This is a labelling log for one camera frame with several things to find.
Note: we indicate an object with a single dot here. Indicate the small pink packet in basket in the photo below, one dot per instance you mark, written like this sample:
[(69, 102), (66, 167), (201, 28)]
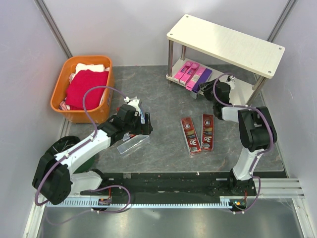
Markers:
[(63, 106)]

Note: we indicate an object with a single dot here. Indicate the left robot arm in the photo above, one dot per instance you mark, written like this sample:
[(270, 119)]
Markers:
[(56, 178)]

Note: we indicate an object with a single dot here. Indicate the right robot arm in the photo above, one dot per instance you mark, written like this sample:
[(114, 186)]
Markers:
[(256, 130)]

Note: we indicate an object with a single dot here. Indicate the pink toothpaste box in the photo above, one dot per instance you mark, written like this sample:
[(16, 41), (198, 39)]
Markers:
[(189, 73), (182, 71), (192, 82)]

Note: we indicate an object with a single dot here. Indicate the holographic purple toothpaste box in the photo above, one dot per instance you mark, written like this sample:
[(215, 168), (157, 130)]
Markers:
[(202, 78)]

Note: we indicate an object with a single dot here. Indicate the white cloth in basket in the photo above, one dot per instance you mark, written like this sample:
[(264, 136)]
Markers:
[(91, 67)]

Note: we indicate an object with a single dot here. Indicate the white two-tier shelf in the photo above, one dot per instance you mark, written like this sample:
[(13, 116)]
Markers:
[(244, 51)]

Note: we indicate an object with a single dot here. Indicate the silver toothpaste box long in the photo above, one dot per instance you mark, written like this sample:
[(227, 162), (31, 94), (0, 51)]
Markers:
[(133, 144)]

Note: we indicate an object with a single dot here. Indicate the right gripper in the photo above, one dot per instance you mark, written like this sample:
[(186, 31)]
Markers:
[(206, 87)]

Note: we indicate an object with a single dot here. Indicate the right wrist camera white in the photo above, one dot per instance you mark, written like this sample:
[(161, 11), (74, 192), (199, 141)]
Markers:
[(231, 81)]

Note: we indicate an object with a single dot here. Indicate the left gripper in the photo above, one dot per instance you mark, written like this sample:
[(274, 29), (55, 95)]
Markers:
[(143, 129)]

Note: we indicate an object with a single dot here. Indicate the red folded cloth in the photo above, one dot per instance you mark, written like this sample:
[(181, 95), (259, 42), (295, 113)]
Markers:
[(82, 82)]

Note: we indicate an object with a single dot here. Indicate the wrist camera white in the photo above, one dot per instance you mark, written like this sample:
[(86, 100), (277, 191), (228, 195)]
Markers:
[(135, 102), (231, 81)]

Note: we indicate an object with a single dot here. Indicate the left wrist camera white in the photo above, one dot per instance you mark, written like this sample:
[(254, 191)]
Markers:
[(135, 102)]

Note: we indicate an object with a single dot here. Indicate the orange plastic basket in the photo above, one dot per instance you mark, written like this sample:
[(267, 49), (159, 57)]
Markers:
[(101, 113)]

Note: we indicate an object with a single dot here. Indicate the white cable duct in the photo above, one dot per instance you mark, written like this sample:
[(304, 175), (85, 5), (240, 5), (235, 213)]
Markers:
[(94, 202)]

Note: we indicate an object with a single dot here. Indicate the red 3D toothpaste box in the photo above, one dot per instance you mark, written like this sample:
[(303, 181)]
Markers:
[(207, 132), (190, 135)]

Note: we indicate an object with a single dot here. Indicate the silver toothpaste box small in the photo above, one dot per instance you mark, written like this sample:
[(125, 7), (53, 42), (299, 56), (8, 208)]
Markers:
[(126, 137)]

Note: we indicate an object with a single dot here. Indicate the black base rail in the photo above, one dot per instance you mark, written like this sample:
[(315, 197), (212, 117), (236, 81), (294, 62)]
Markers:
[(168, 187)]

